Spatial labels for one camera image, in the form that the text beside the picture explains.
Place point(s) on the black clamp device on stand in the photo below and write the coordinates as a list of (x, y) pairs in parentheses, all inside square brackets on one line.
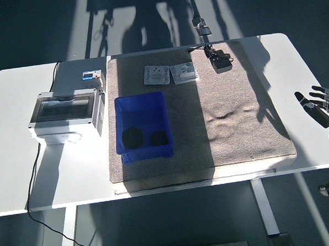
[(202, 27)]

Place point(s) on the white left table leg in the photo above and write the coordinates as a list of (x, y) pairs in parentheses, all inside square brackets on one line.
[(66, 232)]

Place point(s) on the white right table leg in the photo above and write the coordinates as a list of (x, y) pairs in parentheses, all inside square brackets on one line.
[(267, 211)]

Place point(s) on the black power adapter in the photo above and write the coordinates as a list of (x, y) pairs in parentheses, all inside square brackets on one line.
[(222, 65)]

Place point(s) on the grey-brown mat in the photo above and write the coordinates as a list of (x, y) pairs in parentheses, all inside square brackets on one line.
[(237, 146)]

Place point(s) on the grey square socket plate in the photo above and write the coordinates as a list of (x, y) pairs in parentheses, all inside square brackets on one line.
[(156, 75), (184, 72)]

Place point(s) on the blue plastic box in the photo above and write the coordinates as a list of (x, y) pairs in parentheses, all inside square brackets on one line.
[(152, 156)]

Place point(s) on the blue and white circuit breaker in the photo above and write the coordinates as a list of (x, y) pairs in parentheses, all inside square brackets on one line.
[(91, 75)]

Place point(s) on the white table leg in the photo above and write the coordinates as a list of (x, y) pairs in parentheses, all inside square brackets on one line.
[(66, 232), (267, 211)]

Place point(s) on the grey enclosure with clear lid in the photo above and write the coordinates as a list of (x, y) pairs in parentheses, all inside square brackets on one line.
[(61, 109)]

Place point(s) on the black hexagonal nut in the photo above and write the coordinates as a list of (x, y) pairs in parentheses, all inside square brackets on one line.
[(132, 138), (158, 138)]

